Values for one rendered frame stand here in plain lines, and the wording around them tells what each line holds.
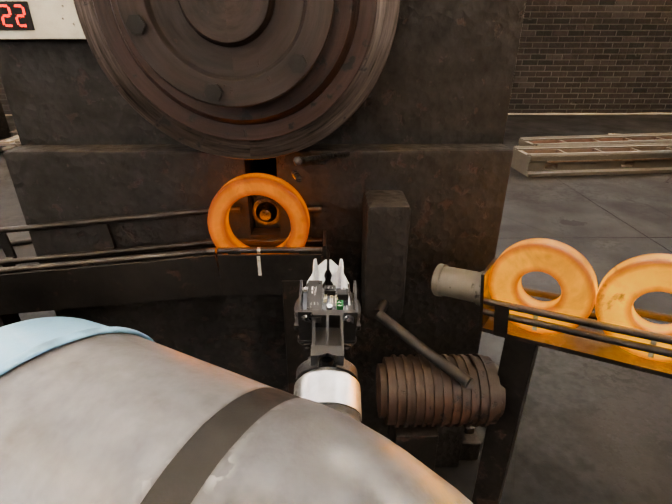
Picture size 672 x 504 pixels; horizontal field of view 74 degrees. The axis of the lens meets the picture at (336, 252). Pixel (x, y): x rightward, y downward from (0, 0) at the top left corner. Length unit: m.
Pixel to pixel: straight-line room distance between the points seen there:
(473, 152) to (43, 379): 0.81
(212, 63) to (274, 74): 0.09
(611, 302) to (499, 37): 0.50
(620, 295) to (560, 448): 0.85
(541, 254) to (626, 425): 1.03
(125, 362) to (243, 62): 0.54
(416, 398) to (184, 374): 0.67
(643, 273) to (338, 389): 0.45
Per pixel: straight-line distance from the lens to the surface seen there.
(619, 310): 0.76
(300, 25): 0.66
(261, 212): 0.92
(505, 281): 0.78
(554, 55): 7.54
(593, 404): 1.72
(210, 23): 0.66
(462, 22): 0.92
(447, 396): 0.83
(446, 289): 0.81
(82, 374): 0.18
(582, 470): 1.51
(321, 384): 0.49
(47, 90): 1.04
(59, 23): 0.99
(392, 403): 0.82
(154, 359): 0.19
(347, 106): 0.74
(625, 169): 4.58
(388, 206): 0.79
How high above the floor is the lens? 1.07
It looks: 26 degrees down
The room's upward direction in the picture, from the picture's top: straight up
